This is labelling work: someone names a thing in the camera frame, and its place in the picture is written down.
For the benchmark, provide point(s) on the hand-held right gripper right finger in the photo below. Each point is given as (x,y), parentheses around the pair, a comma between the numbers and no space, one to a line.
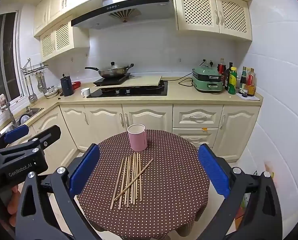
(214,170)

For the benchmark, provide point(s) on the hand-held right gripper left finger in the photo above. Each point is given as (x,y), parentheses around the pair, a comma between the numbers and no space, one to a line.
(85,170)

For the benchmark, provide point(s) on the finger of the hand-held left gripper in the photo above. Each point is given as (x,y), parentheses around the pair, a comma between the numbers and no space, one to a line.
(16,133)
(51,132)

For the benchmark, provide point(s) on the pile of wooden chopsticks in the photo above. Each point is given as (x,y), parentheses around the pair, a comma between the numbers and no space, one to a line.
(133,177)

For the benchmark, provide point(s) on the pink cup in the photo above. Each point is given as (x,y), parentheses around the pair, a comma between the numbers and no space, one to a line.
(137,140)

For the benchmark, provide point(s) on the person's left hand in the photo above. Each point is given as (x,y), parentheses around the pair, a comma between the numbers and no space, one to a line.
(13,202)

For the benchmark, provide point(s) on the chrome faucet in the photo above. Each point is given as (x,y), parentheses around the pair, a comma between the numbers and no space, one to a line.
(11,116)

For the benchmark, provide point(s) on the steel sink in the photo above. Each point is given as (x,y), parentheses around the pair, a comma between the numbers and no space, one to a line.
(33,111)

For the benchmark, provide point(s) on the stack of bowls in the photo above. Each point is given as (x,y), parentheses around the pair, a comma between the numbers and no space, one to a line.
(51,93)

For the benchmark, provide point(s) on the metal hanging slotted spatula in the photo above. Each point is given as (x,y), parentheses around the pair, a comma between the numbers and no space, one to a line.
(32,95)

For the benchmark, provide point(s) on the printed cardboard box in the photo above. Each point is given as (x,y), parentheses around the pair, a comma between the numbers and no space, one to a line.
(244,202)

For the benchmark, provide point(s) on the cream cabinet drawer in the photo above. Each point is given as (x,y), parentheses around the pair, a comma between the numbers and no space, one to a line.
(184,135)
(186,120)

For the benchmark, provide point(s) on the brown polka-dot tablecloth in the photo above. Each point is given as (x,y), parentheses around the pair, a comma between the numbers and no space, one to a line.
(169,180)

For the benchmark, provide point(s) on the metal hanging ladle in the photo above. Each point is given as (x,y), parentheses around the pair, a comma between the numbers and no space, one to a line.
(40,85)

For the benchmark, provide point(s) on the dark blue kettle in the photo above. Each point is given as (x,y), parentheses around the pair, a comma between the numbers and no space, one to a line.
(67,86)

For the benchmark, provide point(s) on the white mug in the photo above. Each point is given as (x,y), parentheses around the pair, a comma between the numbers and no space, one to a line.
(86,92)

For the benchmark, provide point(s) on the red box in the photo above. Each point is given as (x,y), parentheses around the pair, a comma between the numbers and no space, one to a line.
(76,85)

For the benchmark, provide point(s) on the black induction cooker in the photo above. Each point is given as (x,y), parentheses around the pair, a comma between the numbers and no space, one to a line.
(108,82)

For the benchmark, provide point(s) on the window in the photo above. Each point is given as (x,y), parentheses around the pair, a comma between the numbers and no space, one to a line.
(6,55)

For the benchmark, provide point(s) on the cream base cabinets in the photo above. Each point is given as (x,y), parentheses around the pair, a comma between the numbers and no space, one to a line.
(149,117)

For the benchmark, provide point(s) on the white paper sheet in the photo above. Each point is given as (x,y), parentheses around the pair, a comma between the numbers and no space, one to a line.
(256,97)

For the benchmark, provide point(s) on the steel wok with lid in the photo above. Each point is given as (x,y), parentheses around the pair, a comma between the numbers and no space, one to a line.
(113,73)

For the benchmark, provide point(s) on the green electric cooker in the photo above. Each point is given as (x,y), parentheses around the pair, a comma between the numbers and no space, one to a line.
(206,82)

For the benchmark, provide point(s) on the green bottle yellow cap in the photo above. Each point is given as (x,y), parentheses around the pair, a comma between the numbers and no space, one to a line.
(232,83)

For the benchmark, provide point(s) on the red label sauce bottle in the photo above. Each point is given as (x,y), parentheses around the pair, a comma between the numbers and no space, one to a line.
(251,86)

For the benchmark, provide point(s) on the dark oil bottle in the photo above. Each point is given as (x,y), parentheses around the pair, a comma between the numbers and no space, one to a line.
(228,78)

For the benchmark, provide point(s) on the dark sauce bottle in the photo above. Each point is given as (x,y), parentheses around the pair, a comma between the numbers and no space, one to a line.
(242,81)

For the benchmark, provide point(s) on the black glass gas hob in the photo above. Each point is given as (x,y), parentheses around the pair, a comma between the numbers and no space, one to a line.
(159,91)

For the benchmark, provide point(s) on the red can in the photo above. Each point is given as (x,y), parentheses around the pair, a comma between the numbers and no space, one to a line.
(221,68)

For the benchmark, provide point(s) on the steel range hood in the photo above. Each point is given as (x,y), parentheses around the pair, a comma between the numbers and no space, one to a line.
(138,12)

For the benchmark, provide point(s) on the metal wall utensil rack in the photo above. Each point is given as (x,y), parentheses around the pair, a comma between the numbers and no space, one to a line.
(35,67)

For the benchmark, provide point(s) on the cream lattice wall cabinet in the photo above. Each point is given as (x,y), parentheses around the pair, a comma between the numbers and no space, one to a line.
(215,12)
(76,40)

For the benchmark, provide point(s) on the wall socket with plugs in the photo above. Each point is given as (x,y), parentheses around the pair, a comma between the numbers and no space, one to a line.
(207,62)

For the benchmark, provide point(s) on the cream plain wall cabinets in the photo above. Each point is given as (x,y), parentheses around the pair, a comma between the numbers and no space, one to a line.
(53,7)

